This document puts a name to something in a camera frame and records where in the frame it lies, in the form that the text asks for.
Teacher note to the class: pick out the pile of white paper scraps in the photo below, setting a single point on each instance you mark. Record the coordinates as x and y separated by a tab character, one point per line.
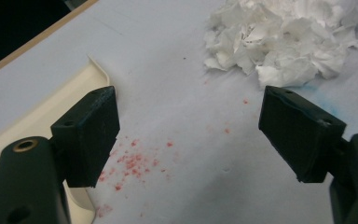
276	37

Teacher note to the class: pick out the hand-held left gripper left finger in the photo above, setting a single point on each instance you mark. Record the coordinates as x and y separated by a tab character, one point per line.
90	140

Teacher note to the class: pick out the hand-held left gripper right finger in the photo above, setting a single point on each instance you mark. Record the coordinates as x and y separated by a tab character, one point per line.
298	137

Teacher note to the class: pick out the cream plastic dustpan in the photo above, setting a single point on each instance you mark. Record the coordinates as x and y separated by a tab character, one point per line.
34	121

